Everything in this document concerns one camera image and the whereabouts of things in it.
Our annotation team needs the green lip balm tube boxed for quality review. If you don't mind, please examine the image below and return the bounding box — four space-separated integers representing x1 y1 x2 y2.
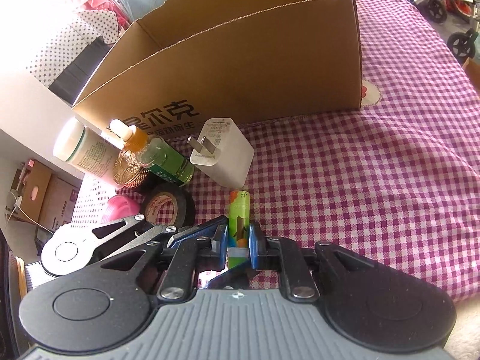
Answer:
227 190 250 269

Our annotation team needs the pink plastic lid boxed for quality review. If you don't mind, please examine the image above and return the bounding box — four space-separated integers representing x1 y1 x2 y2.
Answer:
99 195 141 224

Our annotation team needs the black tape roll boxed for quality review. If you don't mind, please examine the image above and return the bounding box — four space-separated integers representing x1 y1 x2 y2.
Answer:
141 183 196 228

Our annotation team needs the gold lid jar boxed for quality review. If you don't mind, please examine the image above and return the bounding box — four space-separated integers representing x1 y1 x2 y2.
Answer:
113 150 148 189

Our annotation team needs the white charger plug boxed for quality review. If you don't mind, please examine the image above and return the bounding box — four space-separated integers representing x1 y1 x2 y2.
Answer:
187 118 255 189

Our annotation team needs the white pill bottle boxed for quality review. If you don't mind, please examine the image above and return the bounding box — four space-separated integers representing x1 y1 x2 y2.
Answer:
53 117 120 189

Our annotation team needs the green dropper bottle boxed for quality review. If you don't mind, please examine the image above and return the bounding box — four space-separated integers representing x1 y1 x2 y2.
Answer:
110 119 194 186

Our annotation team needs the small cardboard box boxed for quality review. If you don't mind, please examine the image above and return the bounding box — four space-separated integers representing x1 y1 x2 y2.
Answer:
6 158 79 232

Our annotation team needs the purple checkered tablecloth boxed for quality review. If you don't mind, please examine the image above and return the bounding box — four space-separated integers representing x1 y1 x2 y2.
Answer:
70 0 480 302

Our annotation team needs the brown cardboard box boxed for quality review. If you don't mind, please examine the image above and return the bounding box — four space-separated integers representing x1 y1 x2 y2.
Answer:
73 0 362 138

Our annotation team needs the polka dot cloth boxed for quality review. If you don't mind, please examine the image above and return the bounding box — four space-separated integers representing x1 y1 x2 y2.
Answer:
26 10 120 87

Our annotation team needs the wheelchair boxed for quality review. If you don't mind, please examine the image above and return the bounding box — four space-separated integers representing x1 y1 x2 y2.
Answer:
412 0 479 64

